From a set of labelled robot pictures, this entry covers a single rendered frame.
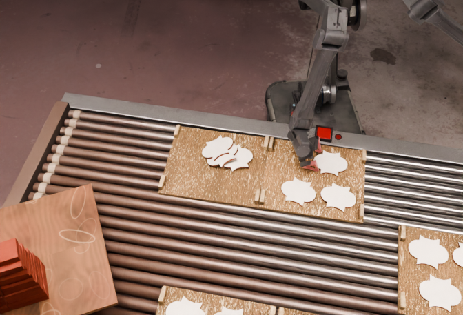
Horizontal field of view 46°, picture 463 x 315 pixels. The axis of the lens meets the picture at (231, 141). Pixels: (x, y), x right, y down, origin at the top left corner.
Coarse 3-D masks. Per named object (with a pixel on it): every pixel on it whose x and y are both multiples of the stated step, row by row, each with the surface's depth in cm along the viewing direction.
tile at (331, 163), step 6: (324, 150) 232; (318, 156) 230; (324, 156) 230; (330, 156) 230; (336, 156) 230; (318, 162) 229; (324, 162) 229; (330, 162) 229; (336, 162) 229; (342, 162) 229; (318, 168) 227; (324, 168) 227; (330, 168) 227; (336, 168) 227; (342, 168) 227; (336, 174) 225
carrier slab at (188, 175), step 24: (192, 144) 236; (240, 144) 236; (168, 168) 229; (192, 168) 229; (216, 168) 228; (240, 168) 228; (264, 168) 228; (168, 192) 222; (192, 192) 221; (216, 192) 221; (240, 192) 221
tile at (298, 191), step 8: (288, 184) 222; (296, 184) 222; (304, 184) 222; (288, 192) 220; (296, 192) 220; (304, 192) 220; (312, 192) 220; (288, 200) 218; (296, 200) 218; (304, 200) 218; (312, 200) 218
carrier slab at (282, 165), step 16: (288, 144) 236; (272, 160) 231; (288, 160) 231; (352, 160) 230; (272, 176) 226; (288, 176) 226; (304, 176) 226; (320, 176) 226; (336, 176) 225; (352, 176) 225; (272, 192) 221; (320, 192) 221; (352, 192) 221; (272, 208) 217; (288, 208) 217; (304, 208) 217; (320, 208) 217; (352, 208) 216
